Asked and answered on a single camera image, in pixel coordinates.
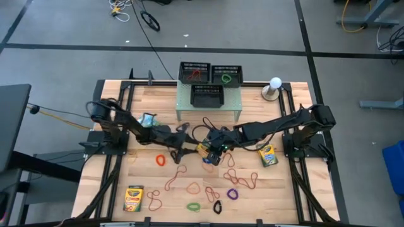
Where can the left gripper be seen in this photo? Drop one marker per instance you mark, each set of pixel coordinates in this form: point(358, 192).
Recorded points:
point(180, 143)

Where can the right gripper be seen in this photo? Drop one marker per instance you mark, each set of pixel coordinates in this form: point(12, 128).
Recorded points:
point(225, 137)

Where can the black plastic slotted basket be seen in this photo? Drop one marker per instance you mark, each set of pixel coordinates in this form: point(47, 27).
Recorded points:
point(205, 79)
point(236, 80)
point(206, 99)

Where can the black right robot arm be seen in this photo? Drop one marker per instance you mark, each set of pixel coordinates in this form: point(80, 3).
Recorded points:
point(277, 126)

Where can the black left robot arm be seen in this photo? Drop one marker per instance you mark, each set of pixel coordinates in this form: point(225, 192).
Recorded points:
point(139, 130)

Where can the grey desk foot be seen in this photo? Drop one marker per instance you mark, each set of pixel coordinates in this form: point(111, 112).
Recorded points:
point(369, 22)
point(382, 104)

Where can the black side desk top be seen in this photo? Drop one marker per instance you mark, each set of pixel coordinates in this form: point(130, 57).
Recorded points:
point(12, 119)

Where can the green perforated metal riser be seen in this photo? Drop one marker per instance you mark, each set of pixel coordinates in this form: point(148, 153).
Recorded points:
point(233, 101)

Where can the yellow rubber band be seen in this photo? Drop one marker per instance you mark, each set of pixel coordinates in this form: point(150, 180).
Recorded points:
point(135, 151)

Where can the white bulb table lamp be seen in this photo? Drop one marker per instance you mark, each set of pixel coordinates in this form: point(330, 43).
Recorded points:
point(275, 83)

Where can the black control box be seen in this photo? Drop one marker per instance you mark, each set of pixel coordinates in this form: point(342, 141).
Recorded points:
point(98, 89)

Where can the black round knob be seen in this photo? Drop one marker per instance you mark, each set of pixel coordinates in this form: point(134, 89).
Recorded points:
point(34, 109)

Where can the blue plastic bin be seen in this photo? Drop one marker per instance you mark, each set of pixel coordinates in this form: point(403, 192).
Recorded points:
point(396, 167)

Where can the black frame bracket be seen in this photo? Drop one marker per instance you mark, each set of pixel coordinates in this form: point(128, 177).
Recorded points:
point(151, 77)
point(132, 75)

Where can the black aluminium table frame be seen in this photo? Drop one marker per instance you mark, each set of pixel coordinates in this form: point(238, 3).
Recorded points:
point(126, 84)

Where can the black side desk frame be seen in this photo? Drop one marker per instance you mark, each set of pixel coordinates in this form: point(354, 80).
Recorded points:
point(47, 164)

